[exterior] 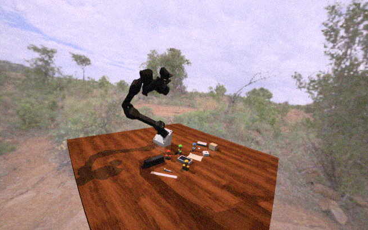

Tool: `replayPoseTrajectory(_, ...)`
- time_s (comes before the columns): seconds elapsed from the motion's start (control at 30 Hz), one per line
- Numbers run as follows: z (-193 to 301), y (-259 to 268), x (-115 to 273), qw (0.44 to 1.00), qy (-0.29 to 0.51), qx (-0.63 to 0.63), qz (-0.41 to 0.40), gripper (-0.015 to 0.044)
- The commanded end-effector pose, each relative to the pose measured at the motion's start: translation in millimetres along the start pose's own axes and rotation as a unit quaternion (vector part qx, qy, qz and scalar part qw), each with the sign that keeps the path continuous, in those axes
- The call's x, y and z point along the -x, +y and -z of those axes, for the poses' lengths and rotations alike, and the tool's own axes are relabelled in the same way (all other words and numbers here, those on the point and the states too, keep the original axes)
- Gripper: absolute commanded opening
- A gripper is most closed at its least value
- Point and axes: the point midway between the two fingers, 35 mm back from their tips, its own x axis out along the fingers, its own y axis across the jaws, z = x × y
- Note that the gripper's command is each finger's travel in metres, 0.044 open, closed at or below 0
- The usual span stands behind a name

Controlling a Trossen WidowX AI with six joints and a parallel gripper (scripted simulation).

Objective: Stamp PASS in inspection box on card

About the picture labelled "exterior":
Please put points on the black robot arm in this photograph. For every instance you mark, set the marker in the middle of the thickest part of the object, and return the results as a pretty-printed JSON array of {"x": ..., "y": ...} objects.
[{"x": 146, "y": 79}]

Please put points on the peach paper card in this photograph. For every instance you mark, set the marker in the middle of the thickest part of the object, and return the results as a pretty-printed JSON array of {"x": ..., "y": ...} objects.
[{"x": 196, "y": 157}]

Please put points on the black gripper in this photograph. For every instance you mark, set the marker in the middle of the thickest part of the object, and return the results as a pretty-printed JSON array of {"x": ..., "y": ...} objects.
[{"x": 164, "y": 75}]

